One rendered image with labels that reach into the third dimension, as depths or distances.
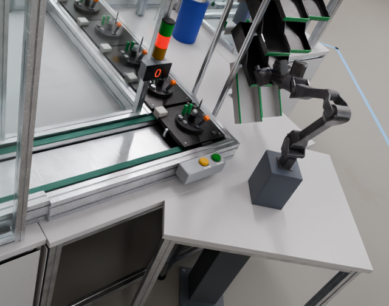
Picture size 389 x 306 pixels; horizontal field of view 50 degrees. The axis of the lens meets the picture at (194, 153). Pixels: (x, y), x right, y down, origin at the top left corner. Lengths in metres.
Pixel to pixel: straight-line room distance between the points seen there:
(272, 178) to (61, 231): 0.82
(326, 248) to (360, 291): 1.29
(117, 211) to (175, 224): 0.22
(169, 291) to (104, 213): 1.01
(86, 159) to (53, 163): 0.12
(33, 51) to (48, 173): 0.70
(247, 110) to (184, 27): 0.86
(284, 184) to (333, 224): 0.35
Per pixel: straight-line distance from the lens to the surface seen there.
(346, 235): 1.99
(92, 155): 1.66
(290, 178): 1.73
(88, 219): 1.53
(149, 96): 1.94
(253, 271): 2.75
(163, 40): 1.60
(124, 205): 1.60
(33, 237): 1.48
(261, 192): 1.76
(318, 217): 1.96
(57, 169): 1.59
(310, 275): 2.95
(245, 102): 2.00
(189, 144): 1.76
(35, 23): 0.93
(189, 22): 2.64
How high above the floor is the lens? 2.08
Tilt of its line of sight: 40 degrees down
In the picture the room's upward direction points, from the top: 24 degrees clockwise
